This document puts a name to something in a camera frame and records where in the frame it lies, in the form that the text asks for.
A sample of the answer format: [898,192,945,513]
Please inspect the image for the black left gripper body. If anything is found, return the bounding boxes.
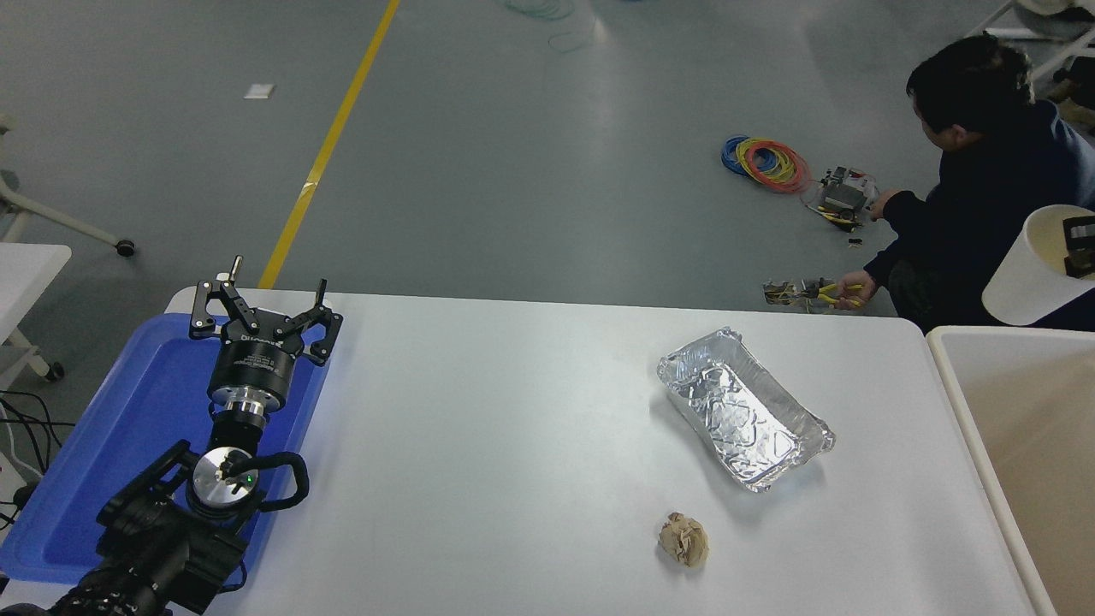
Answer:
[208,330,306,409]

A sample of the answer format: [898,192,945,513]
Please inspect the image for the white paper cup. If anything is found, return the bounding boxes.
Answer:
[982,204,1095,327]

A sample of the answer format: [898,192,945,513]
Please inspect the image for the person's left hand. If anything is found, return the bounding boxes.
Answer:
[834,269,879,311]

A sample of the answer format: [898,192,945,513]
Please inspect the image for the person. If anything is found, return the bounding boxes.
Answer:
[834,34,1095,333]
[1048,75,1095,131]

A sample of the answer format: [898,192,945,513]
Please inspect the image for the blue plastic tray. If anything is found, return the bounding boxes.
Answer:
[0,312,333,587]

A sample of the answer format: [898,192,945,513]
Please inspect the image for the large pale bin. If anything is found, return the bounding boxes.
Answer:
[926,325,1095,616]

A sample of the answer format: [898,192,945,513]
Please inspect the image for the white wheeled chair base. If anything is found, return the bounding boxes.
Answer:
[0,167,138,258]

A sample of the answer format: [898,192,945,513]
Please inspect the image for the white side table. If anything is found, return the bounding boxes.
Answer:
[0,242,74,382]

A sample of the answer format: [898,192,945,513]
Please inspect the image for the silver foil tray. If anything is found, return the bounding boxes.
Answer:
[656,327,837,494]

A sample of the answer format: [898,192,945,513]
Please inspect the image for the crumpled tan paper ball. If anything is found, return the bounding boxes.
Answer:
[658,512,710,568]

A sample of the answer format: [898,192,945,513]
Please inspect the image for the black floor cables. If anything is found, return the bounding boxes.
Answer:
[0,389,66,531]

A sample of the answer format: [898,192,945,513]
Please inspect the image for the small grey wired device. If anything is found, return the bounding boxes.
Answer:
[807,165,879,230]

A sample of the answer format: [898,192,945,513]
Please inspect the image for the yellow handled pliers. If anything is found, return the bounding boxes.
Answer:
[802,280,866,310]

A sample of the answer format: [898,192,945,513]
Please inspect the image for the red wire coil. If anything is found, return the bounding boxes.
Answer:
[743,140,812,195]

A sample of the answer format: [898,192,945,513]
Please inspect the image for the yellow wire coil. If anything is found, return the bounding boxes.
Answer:
[736,137,785,183]

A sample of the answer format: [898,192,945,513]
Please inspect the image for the blue wire coil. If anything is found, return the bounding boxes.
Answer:
[721,134,779,179]

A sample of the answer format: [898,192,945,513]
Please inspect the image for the green wire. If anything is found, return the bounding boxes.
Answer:
[496,0,600,52]

